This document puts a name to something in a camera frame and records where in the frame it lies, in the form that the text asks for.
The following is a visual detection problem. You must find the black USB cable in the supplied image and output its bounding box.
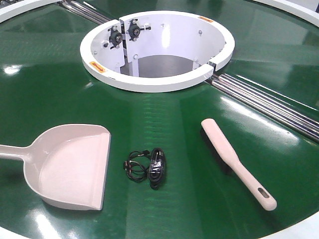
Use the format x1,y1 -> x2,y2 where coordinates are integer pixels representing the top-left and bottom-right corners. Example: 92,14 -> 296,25
148,147 -> 167,190

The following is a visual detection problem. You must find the thin black wire coil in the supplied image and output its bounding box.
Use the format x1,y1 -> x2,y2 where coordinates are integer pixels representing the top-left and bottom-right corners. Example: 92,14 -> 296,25
123,150 -> 150,182

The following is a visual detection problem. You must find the pink hand brush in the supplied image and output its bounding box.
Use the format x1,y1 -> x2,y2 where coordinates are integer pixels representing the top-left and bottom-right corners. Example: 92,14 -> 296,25
201,118 -> 277,211

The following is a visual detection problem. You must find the pink plastic dustpan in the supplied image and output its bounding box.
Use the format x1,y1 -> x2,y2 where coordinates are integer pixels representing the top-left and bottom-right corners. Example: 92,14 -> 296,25
0,124 -> 111,211

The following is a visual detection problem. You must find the green conveyor belt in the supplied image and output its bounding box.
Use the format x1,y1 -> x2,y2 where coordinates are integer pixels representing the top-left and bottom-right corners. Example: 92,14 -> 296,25
0,3 -> 319,239

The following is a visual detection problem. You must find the orange warning label front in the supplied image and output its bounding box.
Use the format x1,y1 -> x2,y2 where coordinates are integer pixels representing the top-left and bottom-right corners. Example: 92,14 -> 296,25
90,61 -> 106,73

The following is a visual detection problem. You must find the orange warning label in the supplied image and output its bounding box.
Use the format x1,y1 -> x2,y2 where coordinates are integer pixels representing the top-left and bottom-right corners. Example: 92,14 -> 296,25
198,16 -> 214,23
90,61 -> 106,73

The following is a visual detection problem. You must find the orange warning label back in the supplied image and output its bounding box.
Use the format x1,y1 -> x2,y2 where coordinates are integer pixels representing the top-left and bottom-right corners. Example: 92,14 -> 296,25
198,16 -> 214,23

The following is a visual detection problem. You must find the left steel roller strip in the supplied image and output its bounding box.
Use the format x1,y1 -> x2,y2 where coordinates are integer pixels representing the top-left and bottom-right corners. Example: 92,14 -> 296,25
59,0 -> 112,24

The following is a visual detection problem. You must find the steel roller strip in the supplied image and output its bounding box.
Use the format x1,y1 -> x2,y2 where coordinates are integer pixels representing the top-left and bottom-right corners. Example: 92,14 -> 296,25
206,74 -> 319,142
59,0 -> 112,24

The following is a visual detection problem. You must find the right steel roller strip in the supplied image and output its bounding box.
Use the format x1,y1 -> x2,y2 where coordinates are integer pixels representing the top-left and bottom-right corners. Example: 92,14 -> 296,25
206,74 -> 319,142

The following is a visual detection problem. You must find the white outer rim right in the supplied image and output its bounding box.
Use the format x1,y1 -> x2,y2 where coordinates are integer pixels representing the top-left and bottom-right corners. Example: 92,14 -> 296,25
256,0 -> 319,27

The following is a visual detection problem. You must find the white rim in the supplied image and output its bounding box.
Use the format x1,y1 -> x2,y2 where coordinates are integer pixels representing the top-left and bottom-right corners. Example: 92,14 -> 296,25
0,227 -> 19,239
256,0 -> 319,27
0,0 -> 59,22

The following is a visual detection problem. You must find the white outer rim left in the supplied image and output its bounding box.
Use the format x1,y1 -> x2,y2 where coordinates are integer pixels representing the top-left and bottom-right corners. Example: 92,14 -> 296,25
0,0 -> 59,22

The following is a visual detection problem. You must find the white outer rim bottom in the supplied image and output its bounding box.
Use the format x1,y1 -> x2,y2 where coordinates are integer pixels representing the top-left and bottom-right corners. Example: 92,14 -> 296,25
0,227 -> 19,239

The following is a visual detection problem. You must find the white central ring housing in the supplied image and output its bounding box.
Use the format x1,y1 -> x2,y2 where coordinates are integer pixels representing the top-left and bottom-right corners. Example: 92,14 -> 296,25
80,10 -> 235,93

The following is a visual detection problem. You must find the right black bearing mount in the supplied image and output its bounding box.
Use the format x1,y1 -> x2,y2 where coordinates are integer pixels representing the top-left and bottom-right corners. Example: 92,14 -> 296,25
128,18 -> 152,41

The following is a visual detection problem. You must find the black bearing mount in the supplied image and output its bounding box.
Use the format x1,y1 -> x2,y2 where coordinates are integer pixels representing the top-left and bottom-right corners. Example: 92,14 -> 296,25
108,25 -> 123,49
128,18 -> 152,41

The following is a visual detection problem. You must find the left black bearing mount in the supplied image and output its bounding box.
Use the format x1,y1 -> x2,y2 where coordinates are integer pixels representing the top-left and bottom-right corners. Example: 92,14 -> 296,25
108,25 -> 123,49

